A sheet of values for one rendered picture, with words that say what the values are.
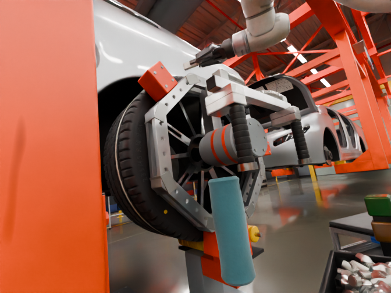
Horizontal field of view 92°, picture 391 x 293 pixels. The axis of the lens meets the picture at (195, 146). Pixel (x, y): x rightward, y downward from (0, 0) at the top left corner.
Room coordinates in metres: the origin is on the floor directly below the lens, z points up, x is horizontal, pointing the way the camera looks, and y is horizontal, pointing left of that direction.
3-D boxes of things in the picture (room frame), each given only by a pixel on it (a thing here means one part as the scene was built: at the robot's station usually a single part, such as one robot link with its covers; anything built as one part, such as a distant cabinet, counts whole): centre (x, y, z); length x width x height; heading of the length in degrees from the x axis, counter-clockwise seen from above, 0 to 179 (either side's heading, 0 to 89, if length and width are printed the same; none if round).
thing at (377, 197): (0.42, -0.37, 0.64); 0.04 x 0.04 x 0.04; 42
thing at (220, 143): (0.66, -0.13, 0.85); 0.21 x 0.14 x 0.14; 42
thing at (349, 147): (4.81, -2.78, 1.49); 4.95 x 1.86 x 1.59; 132
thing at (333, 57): (4.09, -1.97, 2.54); 2.58 x 0.12 x 0.42; 42
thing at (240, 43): (0.70, -0.24, 1.27); 0.09 x 0.06 x 0.09; 157
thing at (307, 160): (0.65, -0.36, 0.83); 0.04 x 0.04 x 0.16
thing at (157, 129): (0.71, -0.08, 0.85); 0.54 x 0.07 x 0.54; 132
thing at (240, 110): (0.42, -0.11, 0.83); 0.04 x 0.04 x 0.16
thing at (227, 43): (0.73, -0.17, 1.27); 0.09 x 0.08 x 0.07; 67
